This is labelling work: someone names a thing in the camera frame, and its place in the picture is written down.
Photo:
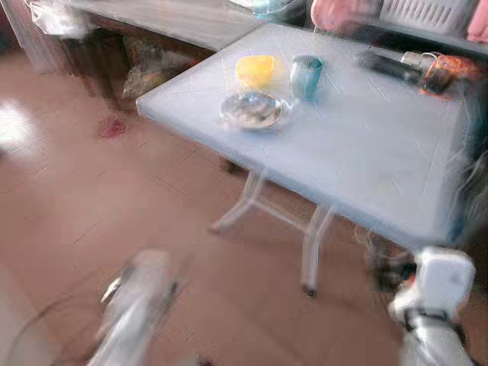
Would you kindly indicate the pink plastic basket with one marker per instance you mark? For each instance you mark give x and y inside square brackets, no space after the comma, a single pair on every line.
[479,23]

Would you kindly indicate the teal ceramic mug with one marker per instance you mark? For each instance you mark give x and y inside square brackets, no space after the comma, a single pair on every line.
[306,76]

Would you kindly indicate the round steel plate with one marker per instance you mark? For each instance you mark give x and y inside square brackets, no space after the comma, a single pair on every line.
[254,111]

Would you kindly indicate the white plastic basket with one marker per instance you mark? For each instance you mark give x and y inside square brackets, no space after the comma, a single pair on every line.
[427,14]

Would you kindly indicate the white power strip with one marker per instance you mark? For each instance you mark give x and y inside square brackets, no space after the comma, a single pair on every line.
[415,59]

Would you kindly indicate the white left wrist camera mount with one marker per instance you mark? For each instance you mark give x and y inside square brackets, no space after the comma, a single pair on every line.
[149,271]

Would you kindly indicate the clear plastic bag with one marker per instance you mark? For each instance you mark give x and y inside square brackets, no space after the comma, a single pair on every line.
[59,17]

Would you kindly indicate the yellow plastic bowl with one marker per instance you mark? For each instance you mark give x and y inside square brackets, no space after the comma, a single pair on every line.
[255,70]

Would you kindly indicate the orange and black device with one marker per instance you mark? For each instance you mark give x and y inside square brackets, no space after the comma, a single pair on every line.
[446,76]

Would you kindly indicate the printed shopping bag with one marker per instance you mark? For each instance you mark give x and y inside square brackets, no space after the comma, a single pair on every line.
[156,72]

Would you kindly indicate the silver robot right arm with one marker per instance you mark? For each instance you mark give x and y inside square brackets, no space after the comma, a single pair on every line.
[435,343]

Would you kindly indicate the grey wood grain counter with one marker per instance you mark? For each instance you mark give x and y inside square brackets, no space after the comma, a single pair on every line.
[168,23]

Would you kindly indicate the red cloth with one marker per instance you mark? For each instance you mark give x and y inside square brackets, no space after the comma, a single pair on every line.
[112,128]

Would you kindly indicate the white plastic folding table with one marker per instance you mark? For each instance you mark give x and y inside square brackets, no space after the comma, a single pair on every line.
[358,145]

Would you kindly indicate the dark furniture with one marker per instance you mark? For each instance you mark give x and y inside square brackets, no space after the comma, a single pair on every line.
[476,152]

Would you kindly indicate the pink round plastic item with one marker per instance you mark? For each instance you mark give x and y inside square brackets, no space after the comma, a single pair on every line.
[343,14]

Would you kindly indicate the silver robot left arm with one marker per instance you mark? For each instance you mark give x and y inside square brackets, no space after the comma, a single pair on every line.
[133,328]

